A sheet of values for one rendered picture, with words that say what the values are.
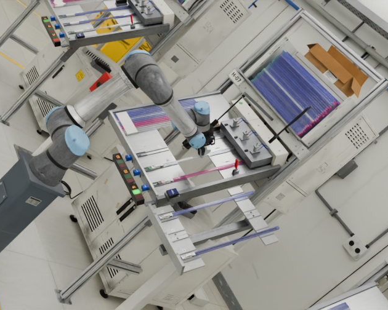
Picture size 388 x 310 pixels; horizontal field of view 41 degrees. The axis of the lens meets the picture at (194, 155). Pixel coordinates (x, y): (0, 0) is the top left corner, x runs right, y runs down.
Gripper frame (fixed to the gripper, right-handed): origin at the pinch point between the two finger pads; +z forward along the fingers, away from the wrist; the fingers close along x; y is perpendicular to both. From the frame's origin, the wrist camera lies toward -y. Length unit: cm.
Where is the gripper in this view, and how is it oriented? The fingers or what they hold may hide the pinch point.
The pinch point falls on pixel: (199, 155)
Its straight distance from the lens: 269.4
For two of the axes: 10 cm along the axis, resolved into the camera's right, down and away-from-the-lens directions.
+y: 9.0, -3.5, 2.7
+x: -4.4, -6.6, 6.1
